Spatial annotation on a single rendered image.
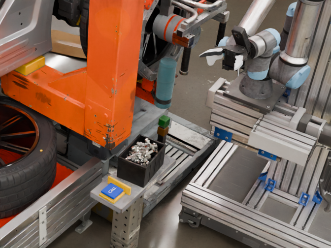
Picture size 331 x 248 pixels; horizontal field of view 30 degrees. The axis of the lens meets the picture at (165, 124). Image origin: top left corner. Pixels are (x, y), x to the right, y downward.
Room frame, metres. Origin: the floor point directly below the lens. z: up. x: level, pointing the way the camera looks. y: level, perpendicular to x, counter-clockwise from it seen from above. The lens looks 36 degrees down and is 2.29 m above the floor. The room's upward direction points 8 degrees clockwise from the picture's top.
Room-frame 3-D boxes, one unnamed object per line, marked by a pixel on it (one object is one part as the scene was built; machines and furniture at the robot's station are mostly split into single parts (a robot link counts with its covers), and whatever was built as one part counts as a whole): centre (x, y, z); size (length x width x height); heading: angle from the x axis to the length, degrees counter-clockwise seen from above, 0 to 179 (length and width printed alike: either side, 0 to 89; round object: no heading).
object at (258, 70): (2.07, -0.31, 1.12); 0.11 x 0.08 x 0.11; 53
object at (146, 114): (2.87, 0.22, 0.32); 0.40 x 0.30 x 0.28; 151
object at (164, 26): (2.75, 0.01, 0.85); 0.21 x 0.14 x 0.14; 61
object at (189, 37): (2.54, -0.03, 0.93); 0.09 x 0.05 x 0.05; 61
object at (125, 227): (2.06, 0.12, 0.21); 0.10 x 0.10 x 0.42; 61
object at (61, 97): (2.41, 0.55, 0.69); 0.52 x 0.17 x 0.35; 61
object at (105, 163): (2.56, 0.41, 0.26); 0.42 x 0.18 x 0.35; 61
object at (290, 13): (2.81, -0.58, 0.98); 0.13 x 0.12 x 0.14; 81
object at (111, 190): (1.94, 0.18, 0.47); 0.07 x 0.07 x 0.02; 61
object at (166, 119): (2.26, 0.01, 0.64); 0.04 x 0.04 x 0.04; 61
